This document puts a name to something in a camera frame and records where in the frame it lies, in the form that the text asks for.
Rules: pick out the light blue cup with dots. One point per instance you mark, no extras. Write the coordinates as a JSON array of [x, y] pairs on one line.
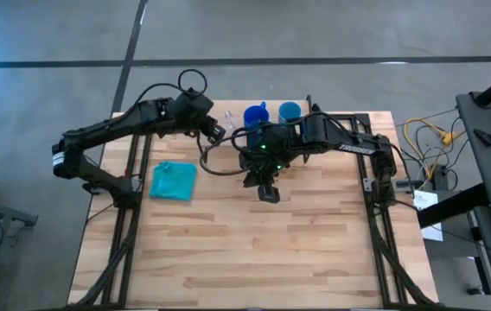
[[289, 111]]

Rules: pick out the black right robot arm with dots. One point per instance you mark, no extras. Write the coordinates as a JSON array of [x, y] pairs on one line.
[[349, 144]]

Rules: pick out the teal folded cloth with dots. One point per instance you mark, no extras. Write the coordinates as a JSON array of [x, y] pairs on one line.
[[173, 181]]

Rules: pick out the clear plastic piece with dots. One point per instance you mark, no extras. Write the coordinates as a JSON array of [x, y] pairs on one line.
[[228, 118]]

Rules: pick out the black desk crossbar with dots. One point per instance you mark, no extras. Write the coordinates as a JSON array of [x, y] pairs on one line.
[[453, 206]]

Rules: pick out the white paper sheet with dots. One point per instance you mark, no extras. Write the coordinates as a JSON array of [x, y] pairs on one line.
[[428, 207]]

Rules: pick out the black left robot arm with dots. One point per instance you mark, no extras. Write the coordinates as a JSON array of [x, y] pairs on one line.
[[107, 131]]

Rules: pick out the black aluminium table frame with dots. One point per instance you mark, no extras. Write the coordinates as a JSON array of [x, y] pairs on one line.
[[360, 129]]

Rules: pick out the black power strip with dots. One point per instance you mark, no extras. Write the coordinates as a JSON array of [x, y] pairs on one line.
[[443, 176]]

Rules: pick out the dark blue mug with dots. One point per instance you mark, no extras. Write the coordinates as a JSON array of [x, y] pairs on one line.
[[256, 117]]

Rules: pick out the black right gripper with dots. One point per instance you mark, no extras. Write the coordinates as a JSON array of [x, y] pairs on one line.
[[267, 153]]

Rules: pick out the wooden shelf with black legs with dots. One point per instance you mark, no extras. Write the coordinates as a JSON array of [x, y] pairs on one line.
[[228, 142]]

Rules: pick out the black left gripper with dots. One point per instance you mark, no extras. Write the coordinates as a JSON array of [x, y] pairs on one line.
[[191, 110]]

